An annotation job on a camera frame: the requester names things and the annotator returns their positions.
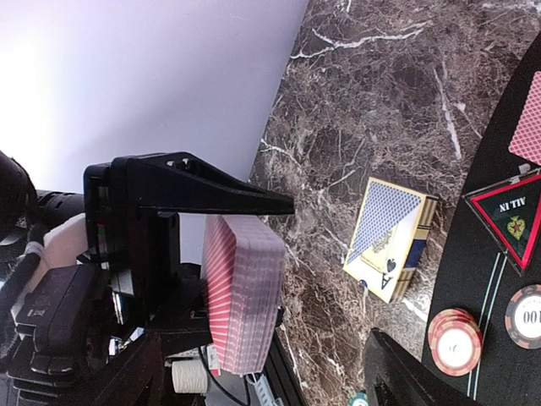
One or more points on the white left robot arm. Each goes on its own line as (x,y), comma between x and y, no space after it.
(24,207)

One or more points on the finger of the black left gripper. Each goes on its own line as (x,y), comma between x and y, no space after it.
(182,182)
(181,321)

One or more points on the blue backed card deck box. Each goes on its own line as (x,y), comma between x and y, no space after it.
(389,238)

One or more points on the white slotted cable duct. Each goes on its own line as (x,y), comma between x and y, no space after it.
(263,390)

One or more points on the red backed card deck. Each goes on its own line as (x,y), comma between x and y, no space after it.
(243,266)

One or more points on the green poker chip stack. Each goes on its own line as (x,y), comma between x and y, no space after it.
(360,399)

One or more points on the red triangle all-in marker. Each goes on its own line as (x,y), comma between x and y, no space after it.
(510,211)

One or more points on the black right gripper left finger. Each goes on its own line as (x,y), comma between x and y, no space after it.
(135,377)

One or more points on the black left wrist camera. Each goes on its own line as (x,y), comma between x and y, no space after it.
(66,324)

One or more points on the red chip stack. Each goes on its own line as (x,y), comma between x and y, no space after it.
(455,342)

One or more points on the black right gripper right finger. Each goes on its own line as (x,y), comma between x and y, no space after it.
(394,377)

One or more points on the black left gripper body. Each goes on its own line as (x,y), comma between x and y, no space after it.
(130,236)

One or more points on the round black poker mat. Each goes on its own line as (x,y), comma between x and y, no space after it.
(475,275)

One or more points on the single red backed card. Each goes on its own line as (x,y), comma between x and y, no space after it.
(525,141)

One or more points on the black red chip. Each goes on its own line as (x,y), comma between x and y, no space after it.
(522,317)

